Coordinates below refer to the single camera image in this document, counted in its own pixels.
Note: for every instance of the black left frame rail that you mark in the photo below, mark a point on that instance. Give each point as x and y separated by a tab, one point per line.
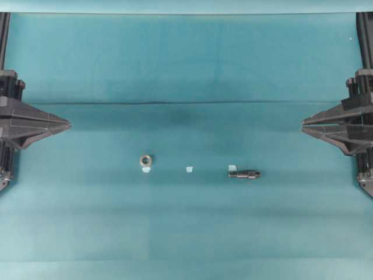
4	28

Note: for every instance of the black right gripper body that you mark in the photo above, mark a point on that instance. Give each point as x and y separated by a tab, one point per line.
360	90

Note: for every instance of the black right frame rail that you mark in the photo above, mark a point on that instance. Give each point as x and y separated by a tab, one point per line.
364	25

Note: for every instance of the dark metal shaft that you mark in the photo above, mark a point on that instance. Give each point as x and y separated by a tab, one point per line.
245	174

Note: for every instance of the left tape marker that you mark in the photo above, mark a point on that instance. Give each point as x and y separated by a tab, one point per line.
146	169

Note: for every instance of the right tape marker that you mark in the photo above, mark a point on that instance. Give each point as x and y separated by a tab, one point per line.
232	168

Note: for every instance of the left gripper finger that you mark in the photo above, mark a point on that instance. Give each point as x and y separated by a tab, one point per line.
22	138
16	109

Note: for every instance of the black frame rail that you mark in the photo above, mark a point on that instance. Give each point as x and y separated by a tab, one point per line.
4	28
364	25

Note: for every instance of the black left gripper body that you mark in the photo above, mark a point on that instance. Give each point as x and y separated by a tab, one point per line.
11	87

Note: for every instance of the teal table cloth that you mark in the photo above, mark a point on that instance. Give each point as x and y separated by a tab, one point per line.
168	92

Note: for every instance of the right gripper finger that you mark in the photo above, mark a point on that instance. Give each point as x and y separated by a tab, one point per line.
349	111
350	140

